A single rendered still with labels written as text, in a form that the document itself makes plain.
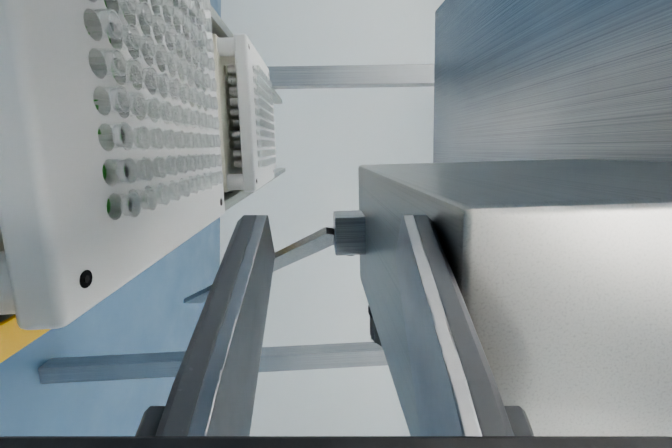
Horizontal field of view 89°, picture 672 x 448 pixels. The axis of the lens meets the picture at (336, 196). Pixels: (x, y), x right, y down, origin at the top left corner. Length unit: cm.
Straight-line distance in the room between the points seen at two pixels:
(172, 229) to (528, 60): 39
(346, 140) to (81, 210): 335
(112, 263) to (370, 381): 347
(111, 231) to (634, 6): 37
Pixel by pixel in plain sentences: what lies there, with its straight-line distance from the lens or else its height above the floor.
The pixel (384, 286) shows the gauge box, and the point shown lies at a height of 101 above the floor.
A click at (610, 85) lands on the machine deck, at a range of 36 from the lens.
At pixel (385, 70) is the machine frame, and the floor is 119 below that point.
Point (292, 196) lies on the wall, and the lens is 338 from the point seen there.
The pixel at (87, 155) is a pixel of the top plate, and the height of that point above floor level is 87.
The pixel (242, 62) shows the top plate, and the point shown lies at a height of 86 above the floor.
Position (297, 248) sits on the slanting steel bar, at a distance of 30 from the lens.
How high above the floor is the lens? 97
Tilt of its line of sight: 3 degrees up
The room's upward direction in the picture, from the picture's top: 88 degrees clockwise
